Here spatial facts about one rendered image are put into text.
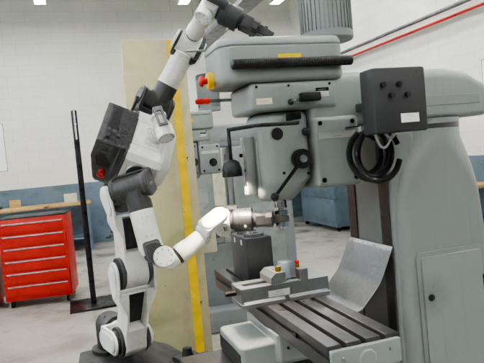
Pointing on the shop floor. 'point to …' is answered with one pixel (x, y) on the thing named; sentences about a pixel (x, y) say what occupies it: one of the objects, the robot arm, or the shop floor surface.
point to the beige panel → (173, 209)
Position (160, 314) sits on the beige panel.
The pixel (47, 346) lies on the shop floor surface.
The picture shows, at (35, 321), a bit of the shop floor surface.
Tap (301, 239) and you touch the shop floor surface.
